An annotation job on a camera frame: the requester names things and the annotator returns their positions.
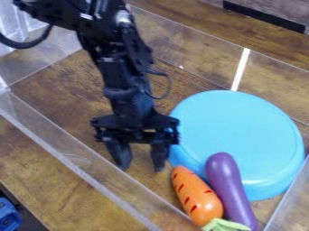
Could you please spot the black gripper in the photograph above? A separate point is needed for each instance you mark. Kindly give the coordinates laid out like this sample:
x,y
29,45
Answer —
x,y
120,131

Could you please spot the orange toy carrot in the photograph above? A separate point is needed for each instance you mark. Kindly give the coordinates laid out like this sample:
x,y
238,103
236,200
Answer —
x,y
200,201

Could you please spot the purple toy eggplant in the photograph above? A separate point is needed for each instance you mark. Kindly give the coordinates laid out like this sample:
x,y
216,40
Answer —
x,y
224,176

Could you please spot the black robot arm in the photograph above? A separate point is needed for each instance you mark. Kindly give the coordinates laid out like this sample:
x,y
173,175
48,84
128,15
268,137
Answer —
x,y
108,33

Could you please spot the blue round plate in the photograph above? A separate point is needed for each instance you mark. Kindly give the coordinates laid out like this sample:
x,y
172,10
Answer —
x,y
234,122

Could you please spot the blue object at corner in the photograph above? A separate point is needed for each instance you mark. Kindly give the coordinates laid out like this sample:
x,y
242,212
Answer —
x,y
10,217

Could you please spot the white curtain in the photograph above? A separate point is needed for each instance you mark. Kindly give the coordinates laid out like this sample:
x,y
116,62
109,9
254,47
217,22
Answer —
x,y
21,31

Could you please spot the dark baseboard strip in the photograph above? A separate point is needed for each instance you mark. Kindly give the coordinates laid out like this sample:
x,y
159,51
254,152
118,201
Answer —
x,y
268,18

